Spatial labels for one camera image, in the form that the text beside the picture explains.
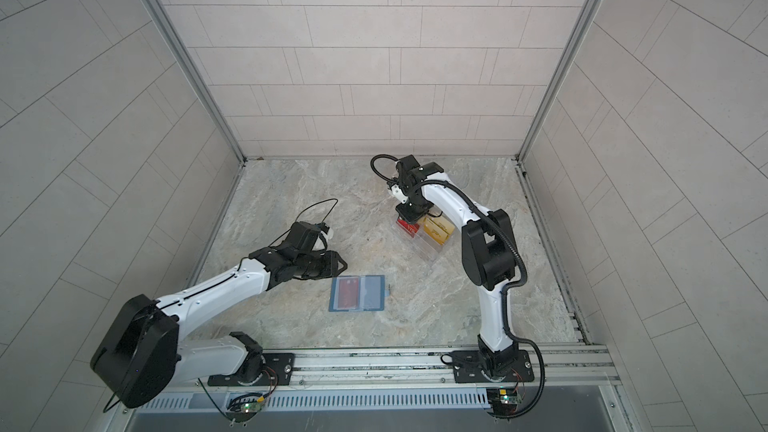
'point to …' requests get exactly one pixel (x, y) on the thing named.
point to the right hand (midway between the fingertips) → (408, 217)
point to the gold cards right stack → (437, 230)
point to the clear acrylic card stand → (427, 247)
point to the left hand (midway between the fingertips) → (352, 265)
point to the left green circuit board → (244, 407)
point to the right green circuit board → (504, 401)
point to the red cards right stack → (410, 229)
